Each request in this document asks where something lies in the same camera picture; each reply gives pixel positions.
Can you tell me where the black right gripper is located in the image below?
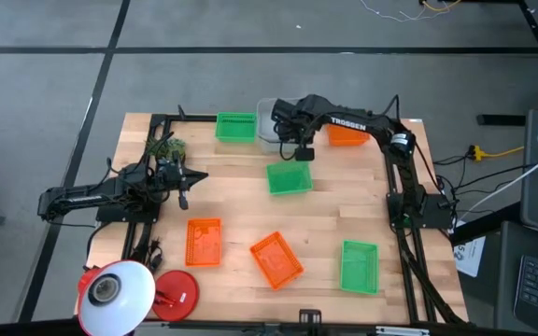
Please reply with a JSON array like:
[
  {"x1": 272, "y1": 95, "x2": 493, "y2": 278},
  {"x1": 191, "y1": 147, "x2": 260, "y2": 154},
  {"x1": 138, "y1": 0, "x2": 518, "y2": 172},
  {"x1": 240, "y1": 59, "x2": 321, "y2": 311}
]
[{"x1": 272, "y1": 94, "x2": 320, "y2": 147}]

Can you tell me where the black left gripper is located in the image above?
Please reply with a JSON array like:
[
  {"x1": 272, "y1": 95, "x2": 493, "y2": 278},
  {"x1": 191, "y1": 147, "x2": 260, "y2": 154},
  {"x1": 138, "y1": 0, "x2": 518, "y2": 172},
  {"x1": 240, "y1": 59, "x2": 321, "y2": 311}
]
[{"x1": 156, "y1": 158, "x2": 209, "y2": 211}]

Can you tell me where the orange plastic basket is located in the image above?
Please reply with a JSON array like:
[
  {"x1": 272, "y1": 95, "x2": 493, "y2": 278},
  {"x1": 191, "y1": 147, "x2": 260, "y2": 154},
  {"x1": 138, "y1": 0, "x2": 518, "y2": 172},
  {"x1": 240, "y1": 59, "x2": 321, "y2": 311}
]
[
  {"x1": 184, "y1": 217, "x2": 223, "y2": 269},
  {"x1": 249, "y1": 231, "x2": 305, "y2": 291},
  {"x1": 327, "y1": 123, "x2": 372, "y2": 147}
]

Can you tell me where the green plastic basket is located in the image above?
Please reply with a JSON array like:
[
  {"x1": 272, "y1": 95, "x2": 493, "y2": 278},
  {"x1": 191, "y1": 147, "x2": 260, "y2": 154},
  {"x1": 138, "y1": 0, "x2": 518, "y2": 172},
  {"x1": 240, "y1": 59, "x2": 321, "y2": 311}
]
[
  {"x1": 265, "y1": 160, "x2": 315, "y2": 196},
  {"x1": 215, "y1": 111, "x2": 258, "y2": 144},
  {"x1": 339, "y1": 239, "x2": 381, "y2": 297}
]

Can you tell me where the translucent white plastic bin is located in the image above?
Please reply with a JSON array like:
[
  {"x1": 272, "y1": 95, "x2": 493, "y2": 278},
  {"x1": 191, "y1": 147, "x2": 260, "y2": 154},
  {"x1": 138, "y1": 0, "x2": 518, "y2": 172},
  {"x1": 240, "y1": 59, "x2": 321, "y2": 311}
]
[{"x1": 256, "y1": 96, "x2": 301, "y2": 156}]

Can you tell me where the potted succulent plant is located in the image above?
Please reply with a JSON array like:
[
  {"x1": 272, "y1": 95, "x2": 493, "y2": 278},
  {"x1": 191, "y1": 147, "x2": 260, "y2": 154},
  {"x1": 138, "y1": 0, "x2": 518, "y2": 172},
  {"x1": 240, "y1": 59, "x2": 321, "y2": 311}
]
[{"x1": 144, "y1": 133, "x2": 188, "y2": 163}]

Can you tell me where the black plug adapter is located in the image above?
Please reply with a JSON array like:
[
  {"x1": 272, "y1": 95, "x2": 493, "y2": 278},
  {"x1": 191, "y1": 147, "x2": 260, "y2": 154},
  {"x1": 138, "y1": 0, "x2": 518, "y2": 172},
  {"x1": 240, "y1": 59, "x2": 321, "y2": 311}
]
[{"x1": 143, "y1": 236, "x2": 164, "y2": 275}]

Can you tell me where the red desk lamp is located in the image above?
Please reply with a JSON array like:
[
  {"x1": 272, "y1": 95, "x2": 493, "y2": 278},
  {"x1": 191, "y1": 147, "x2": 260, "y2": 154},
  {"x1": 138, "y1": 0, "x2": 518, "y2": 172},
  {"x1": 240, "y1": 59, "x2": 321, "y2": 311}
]
[{"x1": 76, "y1": 259, "x2": 201, "y2": 336}]

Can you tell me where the white paper sheet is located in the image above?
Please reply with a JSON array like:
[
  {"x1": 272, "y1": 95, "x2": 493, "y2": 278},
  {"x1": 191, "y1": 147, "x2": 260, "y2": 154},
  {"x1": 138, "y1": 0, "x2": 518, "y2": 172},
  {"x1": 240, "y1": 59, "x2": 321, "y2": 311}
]
[{"x1": 452, "y1": 234, "x2": 487, "y2": 278}]

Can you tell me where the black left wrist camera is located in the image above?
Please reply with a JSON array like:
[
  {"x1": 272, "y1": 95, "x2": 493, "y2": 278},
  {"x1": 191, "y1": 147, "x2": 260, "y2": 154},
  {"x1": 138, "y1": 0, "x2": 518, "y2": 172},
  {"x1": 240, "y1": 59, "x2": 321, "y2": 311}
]
[{"x1": 158, "y1": 158, "x2": 180, "y2": 177}]

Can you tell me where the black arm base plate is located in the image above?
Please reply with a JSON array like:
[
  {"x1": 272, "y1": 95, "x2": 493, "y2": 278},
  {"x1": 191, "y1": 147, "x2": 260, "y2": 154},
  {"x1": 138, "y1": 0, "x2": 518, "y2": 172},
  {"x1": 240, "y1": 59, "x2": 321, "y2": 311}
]
[
  {"x1": 95, "y1": 203, "x2": 161, "y2": 224},
  {"x1": 387, "y1": 192, "x2": 454, "y2": 230}
]

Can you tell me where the thin white wire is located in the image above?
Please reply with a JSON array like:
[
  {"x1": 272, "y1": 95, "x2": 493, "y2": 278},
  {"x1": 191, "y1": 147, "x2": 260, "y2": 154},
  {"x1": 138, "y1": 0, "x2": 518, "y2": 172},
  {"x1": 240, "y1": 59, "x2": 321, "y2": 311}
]
[{"x1": 359, "y1": 0, "x2": 452, "y2": 23}]

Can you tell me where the thin yellow wire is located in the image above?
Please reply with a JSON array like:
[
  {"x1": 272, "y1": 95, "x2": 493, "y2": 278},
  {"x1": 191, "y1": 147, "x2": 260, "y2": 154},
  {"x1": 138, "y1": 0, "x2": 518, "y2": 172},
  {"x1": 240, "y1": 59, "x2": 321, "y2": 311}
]
[{"x1": 419, "y1": 0, "x2": 462, "y2": 13}]

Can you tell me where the yellow power plug cable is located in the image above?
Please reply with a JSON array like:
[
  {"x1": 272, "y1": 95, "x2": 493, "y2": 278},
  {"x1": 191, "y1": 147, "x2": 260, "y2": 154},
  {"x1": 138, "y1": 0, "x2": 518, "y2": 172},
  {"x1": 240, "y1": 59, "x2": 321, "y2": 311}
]
[{"x1": 466, "y1": 144, "x2": 526, "y2": 162}]

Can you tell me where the black cable bundle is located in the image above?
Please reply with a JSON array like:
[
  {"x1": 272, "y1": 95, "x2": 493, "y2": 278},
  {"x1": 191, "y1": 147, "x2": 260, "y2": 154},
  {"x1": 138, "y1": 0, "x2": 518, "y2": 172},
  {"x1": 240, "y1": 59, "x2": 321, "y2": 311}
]
[{"x1": 432, "y1": 153, "x2": 531, "y2": 200}]

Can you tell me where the black cable carrier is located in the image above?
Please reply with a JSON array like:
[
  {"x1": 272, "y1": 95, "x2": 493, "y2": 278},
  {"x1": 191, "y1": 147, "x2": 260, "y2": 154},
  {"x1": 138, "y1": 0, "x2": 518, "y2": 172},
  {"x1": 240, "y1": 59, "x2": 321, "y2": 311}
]
[{"x1": 397, "y1": 228, "x2": 469, "y2": 326}]

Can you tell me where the white thick cable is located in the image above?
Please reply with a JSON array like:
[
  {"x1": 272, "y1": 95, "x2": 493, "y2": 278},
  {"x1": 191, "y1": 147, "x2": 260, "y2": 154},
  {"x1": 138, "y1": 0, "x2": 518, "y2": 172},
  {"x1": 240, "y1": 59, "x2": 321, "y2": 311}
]
[{"x1": 455, "y1": 143, "x2": 538, "y2": 220}]

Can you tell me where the silver metal bracket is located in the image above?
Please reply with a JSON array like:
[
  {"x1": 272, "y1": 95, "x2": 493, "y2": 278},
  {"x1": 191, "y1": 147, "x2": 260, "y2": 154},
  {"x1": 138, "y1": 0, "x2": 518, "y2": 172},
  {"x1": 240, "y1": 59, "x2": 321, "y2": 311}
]
[{"x1": 374, "y1": 325, "x2": 432, "y2": 336}]

